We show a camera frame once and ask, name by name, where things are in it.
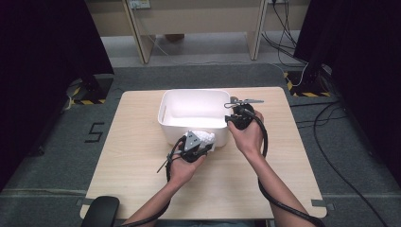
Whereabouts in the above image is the person's left hand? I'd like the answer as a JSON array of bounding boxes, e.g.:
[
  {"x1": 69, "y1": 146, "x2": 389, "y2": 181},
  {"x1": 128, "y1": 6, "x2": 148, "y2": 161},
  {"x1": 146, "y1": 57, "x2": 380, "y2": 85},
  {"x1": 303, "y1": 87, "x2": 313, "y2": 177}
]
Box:
[{"x1": 167, "y1": 153, "x2": 208, "y2": 190}]

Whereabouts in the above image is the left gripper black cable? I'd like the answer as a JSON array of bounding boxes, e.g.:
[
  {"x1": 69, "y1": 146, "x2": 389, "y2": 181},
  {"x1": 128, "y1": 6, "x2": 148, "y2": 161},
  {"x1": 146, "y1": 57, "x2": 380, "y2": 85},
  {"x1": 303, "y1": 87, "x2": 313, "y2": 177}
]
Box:
[{"x1": 115, "y1": 135, "x2": 187, "y2": 227}]

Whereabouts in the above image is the white plastic bin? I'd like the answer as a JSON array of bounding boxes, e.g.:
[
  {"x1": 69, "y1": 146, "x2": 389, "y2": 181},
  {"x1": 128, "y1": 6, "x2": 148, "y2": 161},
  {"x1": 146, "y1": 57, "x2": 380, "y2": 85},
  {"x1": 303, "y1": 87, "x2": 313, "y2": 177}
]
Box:
[{"x1": 157, "y1": 89, "x2": 233, "y2": 148}]

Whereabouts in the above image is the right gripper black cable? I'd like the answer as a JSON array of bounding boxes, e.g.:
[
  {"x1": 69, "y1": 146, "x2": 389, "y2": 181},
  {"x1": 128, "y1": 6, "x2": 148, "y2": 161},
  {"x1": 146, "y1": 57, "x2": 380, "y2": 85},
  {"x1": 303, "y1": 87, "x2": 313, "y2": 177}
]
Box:
[{"x1": 240, "y1": 106, "x2": 320, "y2": 227}]

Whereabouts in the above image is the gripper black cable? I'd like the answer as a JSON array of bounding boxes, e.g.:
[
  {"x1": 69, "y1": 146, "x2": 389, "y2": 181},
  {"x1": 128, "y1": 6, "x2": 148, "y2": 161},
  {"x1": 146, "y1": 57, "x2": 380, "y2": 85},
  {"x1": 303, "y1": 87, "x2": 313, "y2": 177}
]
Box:
[
  {"x1": 115, "y1": 135, "x2": 187, "y2": 227},
  {"x1": 240, "y1": 106, "x2": 320, "y2": 227}
]

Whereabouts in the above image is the long black floor cable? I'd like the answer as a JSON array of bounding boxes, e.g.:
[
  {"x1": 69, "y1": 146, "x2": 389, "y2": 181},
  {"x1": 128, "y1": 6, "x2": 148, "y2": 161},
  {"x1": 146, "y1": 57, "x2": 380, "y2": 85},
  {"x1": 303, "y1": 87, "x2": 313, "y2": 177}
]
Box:
[{"x1": 312, "y1": 100, "x2": 390, "y2": 227}]

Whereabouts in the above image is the white wall socket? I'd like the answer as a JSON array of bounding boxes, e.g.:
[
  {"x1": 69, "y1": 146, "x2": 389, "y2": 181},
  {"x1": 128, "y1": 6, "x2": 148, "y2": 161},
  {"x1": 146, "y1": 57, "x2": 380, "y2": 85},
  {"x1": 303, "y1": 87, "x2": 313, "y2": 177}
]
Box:
[{"x1": 128, "y1": 0, "x2": 151, "y2": 9}]

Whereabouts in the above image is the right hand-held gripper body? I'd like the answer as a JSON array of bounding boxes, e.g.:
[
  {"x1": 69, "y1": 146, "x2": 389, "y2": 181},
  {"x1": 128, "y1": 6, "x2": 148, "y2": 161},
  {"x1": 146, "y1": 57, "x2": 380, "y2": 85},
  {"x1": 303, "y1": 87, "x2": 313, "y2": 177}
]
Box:
[{"x1": 223, "y1": 96, "x2": 266, "y2": 131}]

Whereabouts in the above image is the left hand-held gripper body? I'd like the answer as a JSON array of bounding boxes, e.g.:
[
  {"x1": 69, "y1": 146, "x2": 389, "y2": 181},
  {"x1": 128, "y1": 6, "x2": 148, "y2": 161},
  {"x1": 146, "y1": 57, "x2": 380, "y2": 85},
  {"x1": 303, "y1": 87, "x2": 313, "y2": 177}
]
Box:
[{"x1": 167, "y1": 131, "x2": 213, "y2": 164}]

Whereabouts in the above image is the person's right hand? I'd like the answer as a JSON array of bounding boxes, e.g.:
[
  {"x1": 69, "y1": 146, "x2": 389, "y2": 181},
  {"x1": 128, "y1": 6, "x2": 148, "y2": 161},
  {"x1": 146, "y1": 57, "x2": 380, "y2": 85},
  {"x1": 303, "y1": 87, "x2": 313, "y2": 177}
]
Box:
[{"x1": 227, "y1": 110, "x2": 266, "y2": 159}]

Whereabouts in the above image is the beige wooden desk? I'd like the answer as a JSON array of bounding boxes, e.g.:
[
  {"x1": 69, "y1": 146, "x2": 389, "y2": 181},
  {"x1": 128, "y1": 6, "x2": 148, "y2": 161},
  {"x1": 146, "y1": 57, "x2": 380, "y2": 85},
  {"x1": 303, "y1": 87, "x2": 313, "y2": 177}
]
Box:
[{"x1": 85, "y1": 0, "x2": 311, "y2": 65}]

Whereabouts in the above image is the black stand base striped tape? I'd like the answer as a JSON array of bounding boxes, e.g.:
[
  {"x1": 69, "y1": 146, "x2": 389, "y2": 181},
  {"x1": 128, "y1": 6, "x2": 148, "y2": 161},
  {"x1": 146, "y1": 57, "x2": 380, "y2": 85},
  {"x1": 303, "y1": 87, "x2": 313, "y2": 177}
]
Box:
[
  {"x1": 283, "y1": 63, "x2": 333, "y2": 98},
  {"x1": 71, "y1": 73, "x2": 114, "y2": 106}
]

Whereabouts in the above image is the black curtain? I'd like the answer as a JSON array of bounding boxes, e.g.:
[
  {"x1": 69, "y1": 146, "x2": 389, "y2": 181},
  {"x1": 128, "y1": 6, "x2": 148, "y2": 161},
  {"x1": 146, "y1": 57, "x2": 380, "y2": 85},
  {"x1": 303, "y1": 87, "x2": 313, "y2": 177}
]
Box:
[
  {"x1": 293, "y1": 0, "x2": 401, "y2": 184},
  {"x1": 0, "y1": 0, "x2": 115, "y2": 191}
]

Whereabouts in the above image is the black chair armrest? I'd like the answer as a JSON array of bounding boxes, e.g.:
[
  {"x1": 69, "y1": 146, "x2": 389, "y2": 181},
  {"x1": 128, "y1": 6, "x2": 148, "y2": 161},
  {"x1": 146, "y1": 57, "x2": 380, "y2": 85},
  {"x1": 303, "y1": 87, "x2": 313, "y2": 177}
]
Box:
[
  {"x1": 308, "y1": 215, "x2": 326, "y2": 227},
  {"x1": 80, "y1": 196, "x2": 120, "y2": 227}
]

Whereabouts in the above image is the bundle of black cables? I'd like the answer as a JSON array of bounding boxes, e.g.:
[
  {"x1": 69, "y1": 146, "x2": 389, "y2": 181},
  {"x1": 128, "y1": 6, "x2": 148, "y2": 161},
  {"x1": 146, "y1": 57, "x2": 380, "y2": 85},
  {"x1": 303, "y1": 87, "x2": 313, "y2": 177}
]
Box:
[{"x1": 260, "y1": 0, "x2": 309, "y2": 68}]

